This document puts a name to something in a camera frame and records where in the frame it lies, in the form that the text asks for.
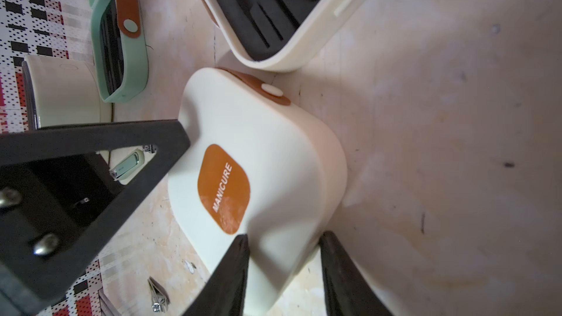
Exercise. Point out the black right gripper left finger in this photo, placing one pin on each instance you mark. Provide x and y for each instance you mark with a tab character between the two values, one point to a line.
224	293

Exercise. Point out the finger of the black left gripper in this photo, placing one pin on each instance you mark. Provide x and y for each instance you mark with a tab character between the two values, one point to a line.
60	205

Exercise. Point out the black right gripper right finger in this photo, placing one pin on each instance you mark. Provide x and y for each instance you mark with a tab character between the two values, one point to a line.
346	291

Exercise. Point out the cream nail kit case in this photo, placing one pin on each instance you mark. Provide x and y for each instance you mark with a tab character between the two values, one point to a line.
258	165
279	35

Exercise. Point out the small metal nail clipper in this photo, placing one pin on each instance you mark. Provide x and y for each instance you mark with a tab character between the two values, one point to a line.
160	299

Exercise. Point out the green nail kit case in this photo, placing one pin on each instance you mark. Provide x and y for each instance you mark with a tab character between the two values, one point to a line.
119	49

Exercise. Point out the green oval tray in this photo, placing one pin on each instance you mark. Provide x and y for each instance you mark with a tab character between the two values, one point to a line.
61	92

